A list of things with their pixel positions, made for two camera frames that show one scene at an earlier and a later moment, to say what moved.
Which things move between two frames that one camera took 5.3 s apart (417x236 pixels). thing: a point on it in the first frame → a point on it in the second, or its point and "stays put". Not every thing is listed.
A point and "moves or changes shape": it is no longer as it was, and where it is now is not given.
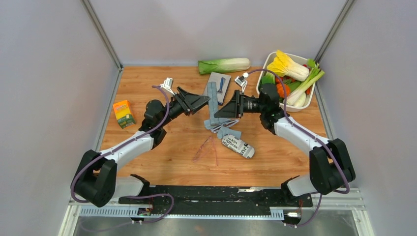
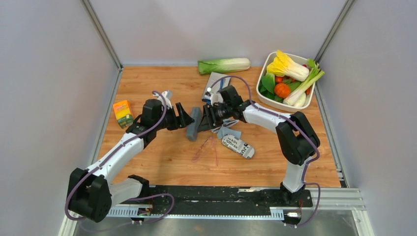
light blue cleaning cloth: x=222 y=131 stays put
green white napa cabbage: x=223 y=65 stays put
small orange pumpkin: x=281 y=90 stays put
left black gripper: x=189 y=103 → x=183 y=120
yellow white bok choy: x=284 y=67 stays put
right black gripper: x=234 y=108 → x=209 y=120
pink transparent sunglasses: x=208 y=144 stays put
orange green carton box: x=124 y=114 stays put
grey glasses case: x=213 y=98 moves or changes shape
